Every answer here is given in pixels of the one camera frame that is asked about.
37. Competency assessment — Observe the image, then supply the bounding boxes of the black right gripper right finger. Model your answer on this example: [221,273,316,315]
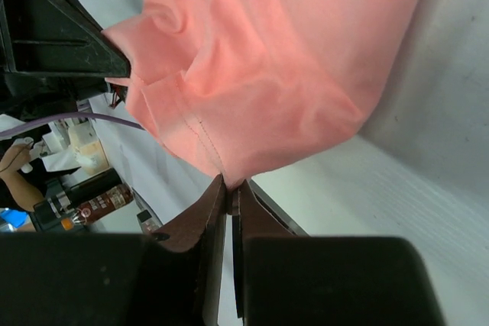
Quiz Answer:
[231,180,306,318]

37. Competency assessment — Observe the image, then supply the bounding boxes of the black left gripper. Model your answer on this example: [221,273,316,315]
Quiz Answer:
[1,0,131,120]

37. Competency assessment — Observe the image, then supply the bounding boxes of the salmon pink t shirt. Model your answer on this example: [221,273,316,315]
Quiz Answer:
[104,0,419,188]

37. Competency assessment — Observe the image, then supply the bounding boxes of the person forearm in background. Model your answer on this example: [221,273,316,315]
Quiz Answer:
[1,144,45,212]

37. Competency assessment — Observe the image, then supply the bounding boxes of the dark sauce bottle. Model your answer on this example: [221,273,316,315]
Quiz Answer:
[34,167,135,232]

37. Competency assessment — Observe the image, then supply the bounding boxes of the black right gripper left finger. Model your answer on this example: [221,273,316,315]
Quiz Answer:
[154,176,227,325]

